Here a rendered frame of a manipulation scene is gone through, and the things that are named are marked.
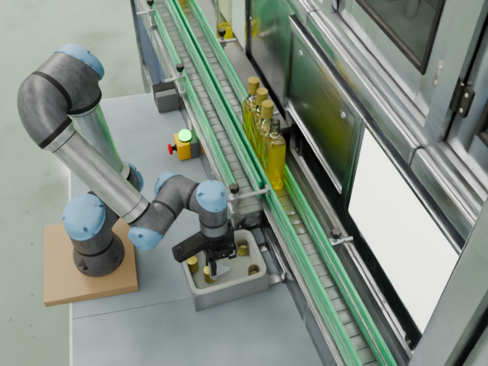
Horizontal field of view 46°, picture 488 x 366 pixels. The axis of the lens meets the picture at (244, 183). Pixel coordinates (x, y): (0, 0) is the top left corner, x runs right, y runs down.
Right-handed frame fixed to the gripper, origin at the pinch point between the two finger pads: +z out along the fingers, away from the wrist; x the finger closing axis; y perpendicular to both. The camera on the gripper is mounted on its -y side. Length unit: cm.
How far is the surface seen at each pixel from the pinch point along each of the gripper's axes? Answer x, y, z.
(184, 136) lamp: 53, 7, -5
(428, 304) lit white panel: -43, 39, -29
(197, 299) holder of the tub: -8.1, -6.0, -0.6
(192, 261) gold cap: 4.6, -3.7, -0.9
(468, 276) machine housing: -74, 4, -102
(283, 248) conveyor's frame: -3.9, 21.2, -7.0
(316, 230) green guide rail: -6.0, 30.0, -14.3
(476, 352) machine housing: -77, 6, -94
